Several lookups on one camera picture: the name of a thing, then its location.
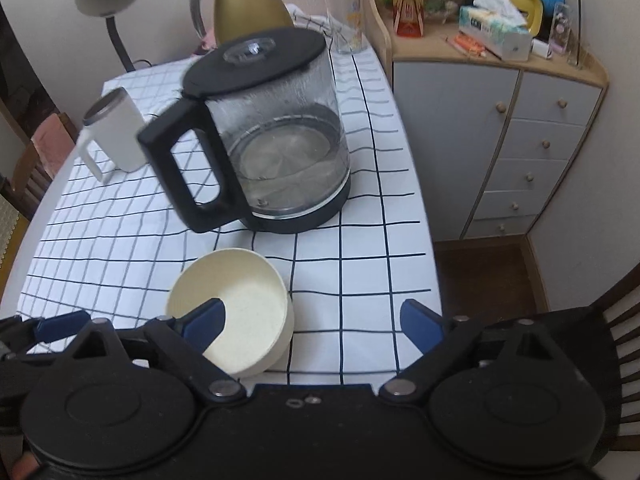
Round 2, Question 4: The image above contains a cream bowl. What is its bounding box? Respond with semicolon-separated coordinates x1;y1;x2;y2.
165;248;294;378

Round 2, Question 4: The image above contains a person's left hand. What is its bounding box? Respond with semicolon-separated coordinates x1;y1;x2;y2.
10;452;40;480

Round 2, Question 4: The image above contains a wooden chair left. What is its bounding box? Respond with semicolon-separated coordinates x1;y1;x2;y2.
10;121;78;209

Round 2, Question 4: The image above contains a wooden chair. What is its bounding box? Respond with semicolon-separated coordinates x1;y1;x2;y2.
10;121;78;209
529;263;640;468

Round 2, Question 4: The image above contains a wooden chair right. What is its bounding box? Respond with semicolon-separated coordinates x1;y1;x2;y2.
529;263;640;468

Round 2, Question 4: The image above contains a pink towel on chair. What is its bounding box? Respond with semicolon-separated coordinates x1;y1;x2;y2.
32;113;76;179

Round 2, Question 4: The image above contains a grey drawer cabinet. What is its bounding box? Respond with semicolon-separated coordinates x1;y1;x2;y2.
361;0;608;242

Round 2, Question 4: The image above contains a glass electric kettle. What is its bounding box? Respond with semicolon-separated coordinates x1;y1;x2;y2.
138;27;350;234

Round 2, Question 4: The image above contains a tissue box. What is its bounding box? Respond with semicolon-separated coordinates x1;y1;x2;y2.
458;0;533;62

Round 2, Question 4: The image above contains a drinking glass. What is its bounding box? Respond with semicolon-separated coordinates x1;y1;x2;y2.
324;0;363;54

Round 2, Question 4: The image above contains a gold thermos jug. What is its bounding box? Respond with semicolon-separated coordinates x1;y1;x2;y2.
190;0;293;44

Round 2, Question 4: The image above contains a white mug with handle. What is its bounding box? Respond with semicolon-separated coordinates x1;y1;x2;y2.
76;87;146;182

